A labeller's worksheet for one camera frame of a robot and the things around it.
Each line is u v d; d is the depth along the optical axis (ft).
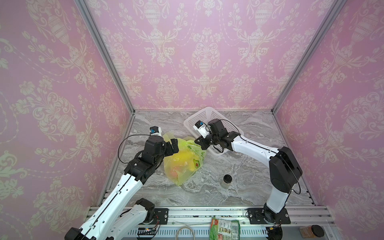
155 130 2.11
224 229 2.27
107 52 2.86
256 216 2.40
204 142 2.50
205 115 3.67
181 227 2.30
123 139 3.55
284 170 1.54
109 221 1.32
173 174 2.67
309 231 2.12
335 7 2.26
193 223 2.42
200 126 2.49
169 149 2.14
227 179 2.59
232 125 2.39
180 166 2.55
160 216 2.44
